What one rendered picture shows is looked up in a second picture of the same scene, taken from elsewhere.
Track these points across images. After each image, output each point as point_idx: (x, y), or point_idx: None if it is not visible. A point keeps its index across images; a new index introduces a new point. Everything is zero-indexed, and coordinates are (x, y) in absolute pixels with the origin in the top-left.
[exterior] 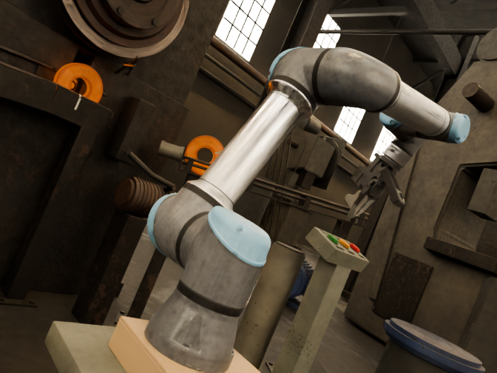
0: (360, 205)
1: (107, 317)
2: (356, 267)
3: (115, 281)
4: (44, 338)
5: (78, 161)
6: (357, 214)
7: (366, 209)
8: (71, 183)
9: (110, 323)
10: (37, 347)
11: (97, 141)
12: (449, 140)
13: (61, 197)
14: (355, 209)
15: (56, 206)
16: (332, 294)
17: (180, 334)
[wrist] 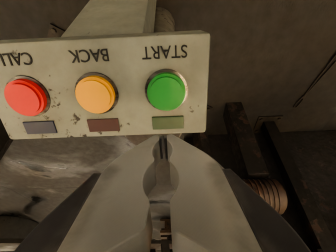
0: (196, 177)
1: (212, 113)
2: (36, 38)
3: (239, 126)
4: (280, 85)
5: (312, 214)
6: (146, 142)
7: (100, 179)
8: (300, 195)
9: (214, 107)
10: (292, 75)
11: None
12: None
13: (297, 183)
14: (207, 154)
15: (294, 175)
16: (117, 7)
17: None
